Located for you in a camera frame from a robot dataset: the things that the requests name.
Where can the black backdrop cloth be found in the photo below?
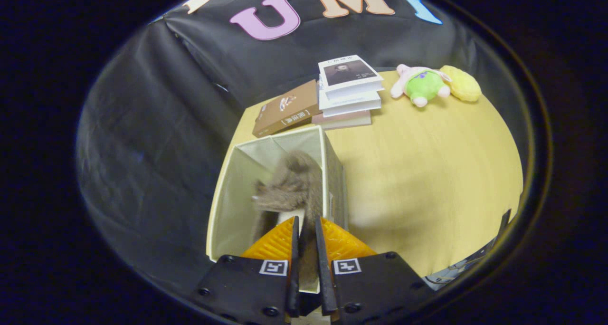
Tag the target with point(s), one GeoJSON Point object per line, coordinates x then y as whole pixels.
{"type": "Point", "coordinates": [166, 125]}

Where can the beige fabric storage box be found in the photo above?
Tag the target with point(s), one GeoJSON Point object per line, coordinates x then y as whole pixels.
{"type": "Point", "coordinates": [232, 211]}

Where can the plain white book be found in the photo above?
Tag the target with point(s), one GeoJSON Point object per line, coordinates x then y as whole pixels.
{"type": "Point", "coordinates": [351, 105]}

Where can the brown fuzzy shoe with bow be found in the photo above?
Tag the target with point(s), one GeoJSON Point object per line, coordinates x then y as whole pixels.
{"type": "Point", "coordinates": [297, 182]}

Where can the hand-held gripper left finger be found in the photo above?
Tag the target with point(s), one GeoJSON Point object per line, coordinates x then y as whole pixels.
{"type": "Point", "coordinates": [293, 287]}

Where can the brown cover book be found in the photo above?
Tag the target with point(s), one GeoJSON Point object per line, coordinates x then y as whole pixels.
{"type": "Point", "coordinates": [285, 111]}

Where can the yellow plush toy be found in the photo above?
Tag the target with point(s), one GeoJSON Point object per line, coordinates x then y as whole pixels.
{"type": "Point", "coordinates": [463, 85]}

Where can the green and pink plush toy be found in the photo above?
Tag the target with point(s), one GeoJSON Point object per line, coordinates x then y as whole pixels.
{"type": "Point", "coordinates": [422, 87]}

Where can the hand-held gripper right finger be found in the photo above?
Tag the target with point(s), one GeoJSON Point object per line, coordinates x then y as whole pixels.
{"type": "Point", "coordinates": [325, 287]}

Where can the pale pink book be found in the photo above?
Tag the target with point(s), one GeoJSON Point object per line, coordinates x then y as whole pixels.
{"type": "Point", "coordinates": [342, 120]}

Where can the white portrait cover book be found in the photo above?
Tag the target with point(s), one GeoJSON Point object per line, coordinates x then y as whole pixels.
{"type": "Point", "coordinates": [349, 73]}

